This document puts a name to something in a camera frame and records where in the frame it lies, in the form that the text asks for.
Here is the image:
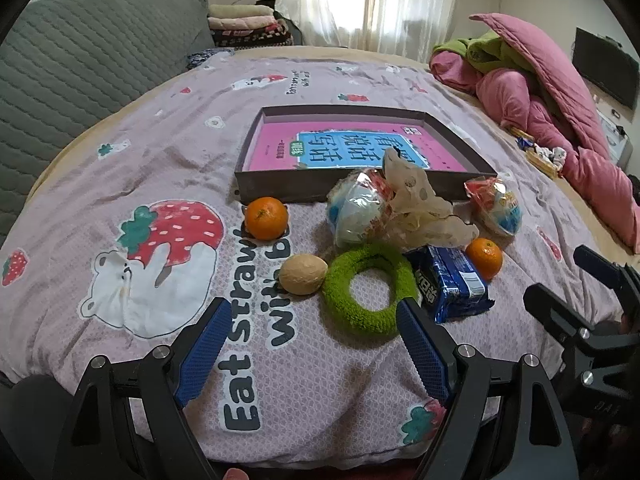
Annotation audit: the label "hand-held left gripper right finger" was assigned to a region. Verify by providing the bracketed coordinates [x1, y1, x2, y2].
[394, 296, 581, 480]

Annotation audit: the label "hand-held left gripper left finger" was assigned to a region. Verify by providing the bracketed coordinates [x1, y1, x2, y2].
[51, 297, 236, 480]

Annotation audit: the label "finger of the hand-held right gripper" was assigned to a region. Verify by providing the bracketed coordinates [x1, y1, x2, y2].
[573, 244, 638, 288]
[523, 283, 601, 361]

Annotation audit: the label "blue snack packet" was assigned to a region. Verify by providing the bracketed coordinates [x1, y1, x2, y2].
[404, 245, 496, 325]

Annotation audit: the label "small orange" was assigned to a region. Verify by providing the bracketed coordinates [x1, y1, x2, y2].
[465, 238, 504, 281]

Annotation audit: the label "green fuzzy ring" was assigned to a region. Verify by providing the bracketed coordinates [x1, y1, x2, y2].
[321, 242, 421, 337]

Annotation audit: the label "plastic-wrapped snack cup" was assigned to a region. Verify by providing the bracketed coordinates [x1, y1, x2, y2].
[326, 169, 402, 250]
[464, 176, 524, 238]

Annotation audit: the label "tan walnut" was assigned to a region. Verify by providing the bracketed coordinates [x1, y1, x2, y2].
[278, 254, 329, 295]

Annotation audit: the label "large orange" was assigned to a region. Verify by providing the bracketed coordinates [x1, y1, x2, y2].
[244, 196, 290, 241]

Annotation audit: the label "beige mesh bag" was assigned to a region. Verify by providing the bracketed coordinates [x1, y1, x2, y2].
[382, 147, 481, 252]

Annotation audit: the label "brown cardboard box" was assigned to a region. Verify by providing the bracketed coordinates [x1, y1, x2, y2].
[234, 105, 499, 205]

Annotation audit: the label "snack wrappers near quilt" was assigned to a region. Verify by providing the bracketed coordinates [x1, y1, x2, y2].
[507, 125, 569, 179]

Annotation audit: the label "white patterned wrapper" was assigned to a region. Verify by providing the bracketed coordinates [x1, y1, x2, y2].
[534, 144, 568, 167]

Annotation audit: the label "white cabinet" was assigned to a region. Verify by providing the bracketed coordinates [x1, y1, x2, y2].
[597, 109, 635, 167]

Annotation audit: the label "pink quilt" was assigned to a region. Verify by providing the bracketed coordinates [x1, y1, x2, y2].
[430, 12, 640, 257]

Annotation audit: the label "black television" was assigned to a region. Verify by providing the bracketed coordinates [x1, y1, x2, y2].
[571, 27, 640, 111]

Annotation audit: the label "green blanket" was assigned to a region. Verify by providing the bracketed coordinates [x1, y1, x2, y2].
[432, 30, 542, 82]

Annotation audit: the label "blue knit cloth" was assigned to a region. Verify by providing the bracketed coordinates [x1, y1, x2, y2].
[187, 47, 237, 69]

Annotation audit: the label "checkered folded blanket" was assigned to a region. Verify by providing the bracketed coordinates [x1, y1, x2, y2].
[210, 20, 302, 50]

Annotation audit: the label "grey quilted headboard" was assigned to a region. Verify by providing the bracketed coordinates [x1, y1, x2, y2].
[0, 0, 217, 247]

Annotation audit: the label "pink folded blanket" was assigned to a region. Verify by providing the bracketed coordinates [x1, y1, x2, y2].
[207, 15, 279, 31]

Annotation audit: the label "cream folded blanket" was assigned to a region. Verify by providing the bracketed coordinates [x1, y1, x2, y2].
[208, 4, 274, 19]

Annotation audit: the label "white sheer curtain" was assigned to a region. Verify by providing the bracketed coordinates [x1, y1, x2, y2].
[275, 0, 472, 54]

